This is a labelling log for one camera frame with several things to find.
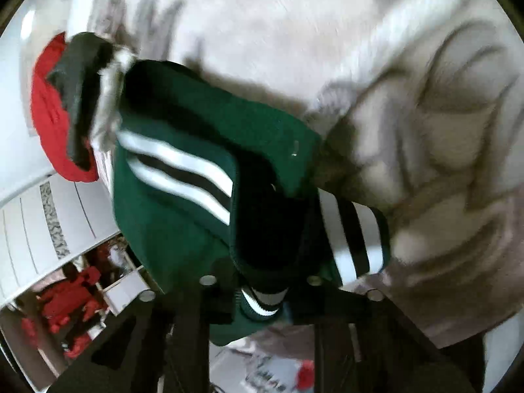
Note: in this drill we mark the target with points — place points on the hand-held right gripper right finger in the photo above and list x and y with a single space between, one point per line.
303 311

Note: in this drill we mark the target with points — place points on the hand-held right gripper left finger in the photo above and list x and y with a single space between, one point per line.
221 307

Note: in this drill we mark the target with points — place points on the white printed plastic bag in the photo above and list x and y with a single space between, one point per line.
262 368

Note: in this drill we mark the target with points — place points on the green striped varsity jacket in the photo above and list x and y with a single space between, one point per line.
172 221

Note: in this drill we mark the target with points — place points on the printed fleece blanket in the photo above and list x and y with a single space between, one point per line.
368 69

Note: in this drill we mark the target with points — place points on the white wardrobe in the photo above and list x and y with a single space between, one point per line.
37 233

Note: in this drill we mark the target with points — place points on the red cloth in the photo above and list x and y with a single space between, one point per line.
49 131

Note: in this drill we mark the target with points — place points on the red clothes pile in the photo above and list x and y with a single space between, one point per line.
65 307

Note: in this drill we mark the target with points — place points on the dark fur-trimmed coat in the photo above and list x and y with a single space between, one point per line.
82 82

